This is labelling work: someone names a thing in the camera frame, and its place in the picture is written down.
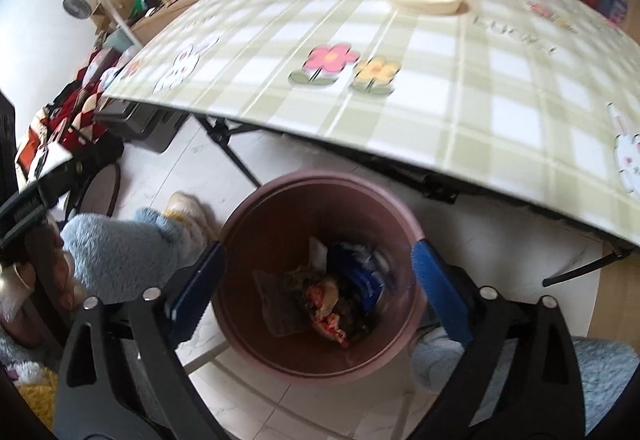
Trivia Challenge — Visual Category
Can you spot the checked rabbit print tablecloth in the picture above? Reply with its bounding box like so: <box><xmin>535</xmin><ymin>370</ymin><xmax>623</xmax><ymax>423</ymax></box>
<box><xmin>100</xmin><ymin>0</ymin><xmax>640</xmax><ymax>249</ymax></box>

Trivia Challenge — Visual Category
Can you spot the yellow white fluffy cloth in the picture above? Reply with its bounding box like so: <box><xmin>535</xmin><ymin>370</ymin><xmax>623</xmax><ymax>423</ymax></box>
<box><xmin>0</xmin><ymin>365</ymin><xmax>59</xmax><ymax>429</ymax></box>

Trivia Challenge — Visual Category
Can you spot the black storage box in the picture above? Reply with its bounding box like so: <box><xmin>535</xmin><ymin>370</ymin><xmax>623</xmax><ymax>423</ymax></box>
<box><xmin>94</xmin><ymin>100</ymin><xmax>187</xmax><ymax>155</ymax></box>

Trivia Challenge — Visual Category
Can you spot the blue printed box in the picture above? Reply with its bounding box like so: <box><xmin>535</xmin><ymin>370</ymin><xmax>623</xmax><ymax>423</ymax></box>
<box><xmin>597</xmin><ymin>0</ymin><xmax>629</xmax><ymax>23</ymax></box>

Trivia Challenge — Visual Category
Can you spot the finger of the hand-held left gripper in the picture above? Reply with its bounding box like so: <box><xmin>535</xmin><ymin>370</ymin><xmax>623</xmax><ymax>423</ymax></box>
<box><xmin>0</xmin><ymin>145</ymin><xmax>124</xmax><ymax>249</ymax></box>

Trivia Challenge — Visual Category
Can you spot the person's right leg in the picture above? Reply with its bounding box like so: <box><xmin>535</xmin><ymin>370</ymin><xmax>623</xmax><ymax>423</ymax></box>
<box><xmin>410</xmin><ymin>327</ymin><xmax>640</xmax><ymax>437</ymax></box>

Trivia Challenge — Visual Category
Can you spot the person's beige fluffy slipper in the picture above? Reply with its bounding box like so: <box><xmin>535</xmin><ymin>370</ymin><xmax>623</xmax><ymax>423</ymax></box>
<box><xmin>165</xmin><ymin>191</ymin><xmax>219</xmax><ymax>247</ymax></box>

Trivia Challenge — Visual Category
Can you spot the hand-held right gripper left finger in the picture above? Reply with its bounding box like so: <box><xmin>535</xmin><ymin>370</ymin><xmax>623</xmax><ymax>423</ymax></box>
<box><xmin>52</xmin><ymin>241</ymin><xmax>227</xmax><ymax>440</ymax></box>

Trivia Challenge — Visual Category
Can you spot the mauve plastic bin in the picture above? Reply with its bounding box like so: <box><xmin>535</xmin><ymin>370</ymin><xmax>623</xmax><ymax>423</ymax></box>
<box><xmin>210</xmin><ymin>170</ymin><xmax>429</xmax><ymax>384</ymax></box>

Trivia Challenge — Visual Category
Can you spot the black round frame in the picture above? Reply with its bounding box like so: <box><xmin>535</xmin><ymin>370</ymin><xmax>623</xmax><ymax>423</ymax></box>
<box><xmin>65</xmin><ymin>160</ymin><xmax>124</xmax><ymax>221</ymax></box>

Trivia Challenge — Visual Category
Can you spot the dark grey packet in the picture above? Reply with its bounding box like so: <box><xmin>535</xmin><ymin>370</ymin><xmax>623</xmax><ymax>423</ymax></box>
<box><xmin>252</xmin><ymin>270</ymin><xmax>309</xmax><ymax>339</ymax></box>

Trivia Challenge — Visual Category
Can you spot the person's left hand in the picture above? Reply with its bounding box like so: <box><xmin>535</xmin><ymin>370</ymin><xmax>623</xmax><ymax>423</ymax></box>
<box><xmin>0</xmin><ymin>225</ymin><xmax>87</xmax><ymax>347</ymax></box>

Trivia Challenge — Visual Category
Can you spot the person's left leg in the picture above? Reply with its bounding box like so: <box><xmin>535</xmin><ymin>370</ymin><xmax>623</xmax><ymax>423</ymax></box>
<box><xmin>60</xmin><ymin>207</ymin><xmax>202</xmax><ymax>291</ymax></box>

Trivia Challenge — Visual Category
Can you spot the blue snack packet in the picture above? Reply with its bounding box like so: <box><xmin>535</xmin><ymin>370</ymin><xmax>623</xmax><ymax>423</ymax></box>
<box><xmin>327</xmin><ymin>242</ymin><xmax>391</xmax><ymax>316</ymax></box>

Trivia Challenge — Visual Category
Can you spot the person's leg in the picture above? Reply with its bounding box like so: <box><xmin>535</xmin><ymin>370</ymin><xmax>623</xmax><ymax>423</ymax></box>
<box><xmin>410</xmin><ymin>327</ymin><xmax>640</xmax><ymax>437</ymax></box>
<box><xmin>60</xmin><ymin>207</ymin><xmax>202</xmax><ymax>291</ymax></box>

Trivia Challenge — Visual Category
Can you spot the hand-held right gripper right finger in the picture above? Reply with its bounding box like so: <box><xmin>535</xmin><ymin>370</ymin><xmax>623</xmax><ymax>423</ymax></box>
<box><xmin>411</xmin><ymin>239</ymin><xmax>587</xmax><ymax>440</ymax></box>

